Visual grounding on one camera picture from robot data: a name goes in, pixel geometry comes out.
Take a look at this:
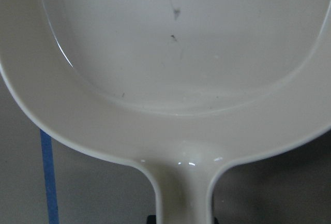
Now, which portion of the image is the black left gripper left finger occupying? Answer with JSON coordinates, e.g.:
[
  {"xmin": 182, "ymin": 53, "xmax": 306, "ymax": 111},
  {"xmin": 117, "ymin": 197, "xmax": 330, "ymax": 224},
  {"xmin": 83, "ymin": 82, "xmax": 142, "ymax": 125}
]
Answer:
[{"xmin": 146, "ymin": 215, "xmax": 157, "ymax": 224}]

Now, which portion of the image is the beige plastic dustpan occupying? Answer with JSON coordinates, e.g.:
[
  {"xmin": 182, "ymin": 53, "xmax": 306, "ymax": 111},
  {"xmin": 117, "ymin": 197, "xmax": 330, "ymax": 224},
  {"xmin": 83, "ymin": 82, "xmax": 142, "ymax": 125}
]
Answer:
[{"xmin": 1, "ymin": 0, "xmax": 330, "ymax": 223}]

